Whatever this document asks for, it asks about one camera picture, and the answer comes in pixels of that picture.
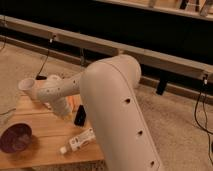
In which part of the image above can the black cable right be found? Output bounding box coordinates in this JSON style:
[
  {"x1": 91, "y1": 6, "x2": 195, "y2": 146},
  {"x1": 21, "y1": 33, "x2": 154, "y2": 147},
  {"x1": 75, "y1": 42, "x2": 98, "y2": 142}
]
[{"x1": 194, "y1": 77, "x2": 213, "y2": 158}]

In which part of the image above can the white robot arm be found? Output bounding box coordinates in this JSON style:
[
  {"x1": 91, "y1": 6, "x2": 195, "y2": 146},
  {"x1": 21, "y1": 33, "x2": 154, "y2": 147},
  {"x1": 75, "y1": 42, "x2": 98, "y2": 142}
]
[{"x1": 37, "y1": 54, "x2": 164, "y2": 171}]

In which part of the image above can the black smartphone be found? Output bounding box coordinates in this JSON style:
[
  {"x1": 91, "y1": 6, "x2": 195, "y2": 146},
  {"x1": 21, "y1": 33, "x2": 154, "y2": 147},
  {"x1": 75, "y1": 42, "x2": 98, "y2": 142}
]
[{"x1": 74, "y1": 105, "x2": 86, "y2": 127}]

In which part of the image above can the clear plastic bottle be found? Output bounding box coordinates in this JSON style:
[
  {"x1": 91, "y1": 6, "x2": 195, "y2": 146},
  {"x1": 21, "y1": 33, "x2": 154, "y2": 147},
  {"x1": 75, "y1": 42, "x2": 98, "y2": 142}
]
[{"x1": 60, "y1": 128, "x2": 95, "y2": 155}]

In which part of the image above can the white paper cup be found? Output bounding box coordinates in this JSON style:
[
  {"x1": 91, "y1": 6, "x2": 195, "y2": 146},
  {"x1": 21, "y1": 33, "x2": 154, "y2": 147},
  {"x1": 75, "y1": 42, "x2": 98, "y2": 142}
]
[{"x1": 18, "y1": 78, "x2": 38, "y2": 100}]

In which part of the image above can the metal rail frame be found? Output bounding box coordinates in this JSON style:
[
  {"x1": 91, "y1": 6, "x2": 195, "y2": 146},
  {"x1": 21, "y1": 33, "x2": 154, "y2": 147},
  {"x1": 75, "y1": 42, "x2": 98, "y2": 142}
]
[{"x1": 0, "y1": 15, "x2": 213, "y2": 95}]

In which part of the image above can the dark purple bowl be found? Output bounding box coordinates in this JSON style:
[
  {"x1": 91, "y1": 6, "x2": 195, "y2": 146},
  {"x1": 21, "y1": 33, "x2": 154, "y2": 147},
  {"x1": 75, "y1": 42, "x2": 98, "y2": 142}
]
[{"x1": 0, "y1": 123, "x2": 32, "y2": 153}]

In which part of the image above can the wooden table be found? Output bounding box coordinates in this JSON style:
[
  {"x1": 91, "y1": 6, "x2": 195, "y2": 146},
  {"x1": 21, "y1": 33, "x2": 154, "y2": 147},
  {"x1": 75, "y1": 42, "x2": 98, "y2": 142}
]
[{"x1": 0, "y1": 92, "x2": 103, "y2": 169}]

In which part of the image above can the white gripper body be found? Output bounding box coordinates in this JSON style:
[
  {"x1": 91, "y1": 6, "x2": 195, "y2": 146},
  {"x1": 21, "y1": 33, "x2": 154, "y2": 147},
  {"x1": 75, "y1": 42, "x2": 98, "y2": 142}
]
[{"x1": 52, "y1": 98, "x2": 71, "y2": 116}]

